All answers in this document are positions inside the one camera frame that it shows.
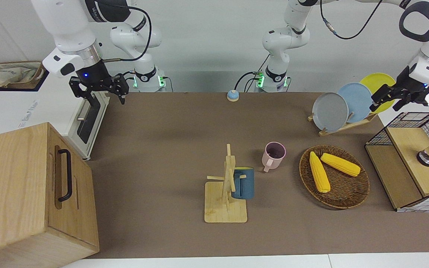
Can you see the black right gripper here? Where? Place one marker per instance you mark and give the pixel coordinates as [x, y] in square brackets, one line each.
[93, 74]

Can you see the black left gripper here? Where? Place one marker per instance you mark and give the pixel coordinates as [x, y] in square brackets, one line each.
[412, 87]

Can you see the pink mug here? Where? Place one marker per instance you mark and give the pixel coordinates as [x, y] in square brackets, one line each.
[272, 160]

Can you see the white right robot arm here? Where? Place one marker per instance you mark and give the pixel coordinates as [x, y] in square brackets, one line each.
[69, 26]

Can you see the yellow plate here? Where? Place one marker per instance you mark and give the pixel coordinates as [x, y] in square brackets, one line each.
[376, 80]

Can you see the light blue plate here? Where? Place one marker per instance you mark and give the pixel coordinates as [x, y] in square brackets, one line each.
[356, 98]

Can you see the wooden plate rack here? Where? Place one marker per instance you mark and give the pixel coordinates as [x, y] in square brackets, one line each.
[352, 124]

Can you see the grey plate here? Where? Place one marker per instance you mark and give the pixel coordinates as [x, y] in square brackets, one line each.
[329, 111]

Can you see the cardboard box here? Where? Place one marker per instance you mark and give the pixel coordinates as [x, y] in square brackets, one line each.
[39, 76]

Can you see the brown table mat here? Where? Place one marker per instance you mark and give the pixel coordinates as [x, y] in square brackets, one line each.
[155, 149]

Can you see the yellow corn cob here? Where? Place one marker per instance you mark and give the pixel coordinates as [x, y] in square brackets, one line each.
[341, 164]
[320, 175]

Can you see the white toaster oven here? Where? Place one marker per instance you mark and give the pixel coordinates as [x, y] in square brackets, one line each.
[13, 111]

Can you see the beige paper bag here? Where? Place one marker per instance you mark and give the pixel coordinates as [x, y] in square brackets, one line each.
[6, 74]

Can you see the brown wicker basket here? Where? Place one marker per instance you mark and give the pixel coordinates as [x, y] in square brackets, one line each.
[343, 193]

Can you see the small blue bell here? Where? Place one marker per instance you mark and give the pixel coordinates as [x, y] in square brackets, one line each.
[232, 96]

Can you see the wooden cabinet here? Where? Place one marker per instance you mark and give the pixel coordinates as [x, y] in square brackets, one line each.
[17, 193]

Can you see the dark teal mug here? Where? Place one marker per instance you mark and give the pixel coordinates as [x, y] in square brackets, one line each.
[245, 186]

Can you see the wooden mug rack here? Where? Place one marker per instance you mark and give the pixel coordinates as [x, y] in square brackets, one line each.
[225, 214]

